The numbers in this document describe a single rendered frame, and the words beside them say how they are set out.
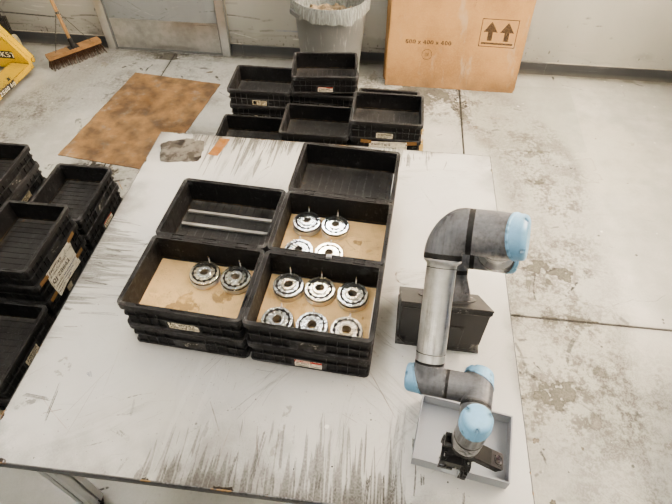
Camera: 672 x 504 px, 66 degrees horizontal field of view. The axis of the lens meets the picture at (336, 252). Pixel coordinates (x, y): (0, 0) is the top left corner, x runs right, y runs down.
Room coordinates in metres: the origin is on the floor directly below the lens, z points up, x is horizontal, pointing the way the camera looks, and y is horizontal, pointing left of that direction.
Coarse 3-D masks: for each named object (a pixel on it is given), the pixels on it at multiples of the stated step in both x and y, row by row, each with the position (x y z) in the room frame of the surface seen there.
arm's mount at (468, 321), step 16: (400, 288) 1.09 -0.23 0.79; (416, 288) 1.11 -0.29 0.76; (400, 304) 1.02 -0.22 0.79; (416, 304) 0.92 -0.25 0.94; (464, 304) 0.94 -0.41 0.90; (480, 304) 0.96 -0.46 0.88; (400, 320) 0.93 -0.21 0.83; (416, 320) 0.92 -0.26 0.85; (464, 320) 0.90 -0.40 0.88; (480, 320) 0.89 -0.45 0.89; (400, 336) 0.94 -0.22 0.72; (416, 336) 0.92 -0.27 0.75; (448, 336) 0.90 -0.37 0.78; (464, 336) 0.90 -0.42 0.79; (480, 336) 0.89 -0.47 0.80
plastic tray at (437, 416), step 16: (432, 400) 0.70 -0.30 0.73; (448, 400) 0.69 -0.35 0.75; (432, 416) 0.66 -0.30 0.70; (448, 416) 0.66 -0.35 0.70; (496, 416) 0.65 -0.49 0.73; (512, 416) 0.64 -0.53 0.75; (416, 432) 0.60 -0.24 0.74; (432, 432) 0.61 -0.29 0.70; (496, 432) 0.61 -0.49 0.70; (416, 448) 0.56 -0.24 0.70; (432, 448) 0.57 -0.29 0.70; (496, 448) 0.57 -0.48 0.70; (416, 464) 0.52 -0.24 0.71; (432, 464) 0.51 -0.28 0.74; (480, 480) 0.47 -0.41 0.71; (496, 480) 0.46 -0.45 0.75
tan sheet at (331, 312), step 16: (272, 288) 1.06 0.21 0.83; (336, 288) 1.06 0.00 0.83; (368, 288) 1.06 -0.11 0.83; (272, 304) 0.99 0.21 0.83; (288, 304) 0.99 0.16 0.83; (304, 304) 0.99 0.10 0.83; (336, 304) 0.99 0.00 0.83; (368, 304) 0.99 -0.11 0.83; (256, 320) 0.93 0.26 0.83; (368, 320) 0.93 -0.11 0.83; (368, 336) 0.87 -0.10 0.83
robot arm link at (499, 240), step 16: (480, 224) 0.86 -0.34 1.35; (496, 224) 0.85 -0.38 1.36; (512, 224) 0.84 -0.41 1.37; (528, 224) 0.85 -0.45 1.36; (480, 240) 0.83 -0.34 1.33; (496, 240) 0.82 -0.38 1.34; (512, 240) 0.81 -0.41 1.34; (528, 240) 0.85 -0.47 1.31; (480, 256) 1.04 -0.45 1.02; (496, 256) 0.81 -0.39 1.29; (512, 256) 0.80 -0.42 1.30; (512, 272) 1.03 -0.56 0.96
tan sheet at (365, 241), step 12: (288, 228) 1.34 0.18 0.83; (360, 228) 1.34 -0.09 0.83; (372, 228) 1.34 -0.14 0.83; (384, 228) 1.34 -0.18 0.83; (288, 240) 1.28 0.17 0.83; (312, 240) 1.28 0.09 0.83; (324, 240) 1.28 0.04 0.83; (348, 240) 1.28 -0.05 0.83; (360, 240) 1.28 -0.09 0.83; (372, 240) 1.28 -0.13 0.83; (348, 252) 1.22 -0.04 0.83; (360, 252) 1.22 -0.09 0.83; (372, 252) 1.22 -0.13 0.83
